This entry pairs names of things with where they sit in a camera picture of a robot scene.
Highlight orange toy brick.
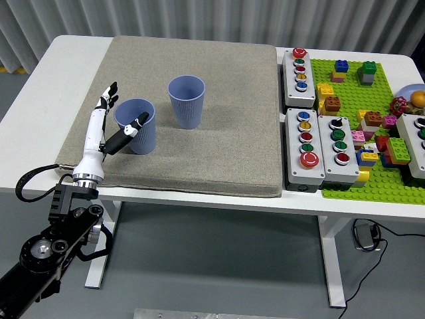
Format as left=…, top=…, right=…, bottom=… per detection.
left=364, top=110, right=383, bottom=127

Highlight slim five-button control box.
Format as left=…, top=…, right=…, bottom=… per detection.
left=282, top=47, right=317, bottom=109

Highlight red valve wheel toy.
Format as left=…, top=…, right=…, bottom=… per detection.
left=390, top=96, right=408, bottom=116

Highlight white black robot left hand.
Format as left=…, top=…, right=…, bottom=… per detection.
left=72, top=81, right=150, bottom=182

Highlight grey-brown fabric mat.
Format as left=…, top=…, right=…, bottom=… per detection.
left=53, top=35, right=284, bottom=199

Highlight white table leg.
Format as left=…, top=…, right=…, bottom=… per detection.
left=317, top=215, right=348, bottom=308
left=84, top=198, right=122, bottom=289

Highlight yellow round toy brick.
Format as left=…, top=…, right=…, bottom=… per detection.
left=355, top=167, right=371, bottom=189

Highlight four-button box with knob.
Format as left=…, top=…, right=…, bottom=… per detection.
left=317, top=114, right=361, bottom=190

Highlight grey toy brick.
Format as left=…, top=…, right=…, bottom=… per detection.
left=357, top=68, right=375, bottom=86

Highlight brown toy brick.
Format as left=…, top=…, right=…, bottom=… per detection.
left=323, top=96, right=342, bottom=112

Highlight black power cable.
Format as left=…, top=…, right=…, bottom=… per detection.
left=338, top=223, right=425, bottom=319

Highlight grey power adapter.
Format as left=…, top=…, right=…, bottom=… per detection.
left=352, top=223, right=379, bottom=252

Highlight blue ribbed plastic cup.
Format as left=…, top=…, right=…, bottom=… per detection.
left=114, top=98, right=157, bottom=155
left=167, top=75, right=206, bottom=130

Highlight light blue plate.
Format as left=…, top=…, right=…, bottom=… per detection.
left=397, top=83, right=425, bottom=107

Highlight wide five-button control box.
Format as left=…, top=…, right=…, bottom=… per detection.
left=284, top=108, right=326, bottom=193

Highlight magenta toy brick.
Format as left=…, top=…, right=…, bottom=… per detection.
left=381, top=114, right=398, bottom=130

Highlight green studded baseplate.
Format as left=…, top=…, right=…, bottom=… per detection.
left=308, top=58, right=425, bottom=204

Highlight large lime green toy brick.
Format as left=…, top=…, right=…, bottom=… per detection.
left=387, top=137, right=412, bottom=163

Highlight blue and yellow toy brick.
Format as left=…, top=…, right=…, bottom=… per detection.
left=356, top=149, right=379, bottom=167

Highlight grey control box, black buttons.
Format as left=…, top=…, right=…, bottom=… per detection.
left=394, top=114, right=425, bottom=180

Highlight grey pleated curtain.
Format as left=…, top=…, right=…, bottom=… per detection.
left=0, top=0, right=425, bottom=71

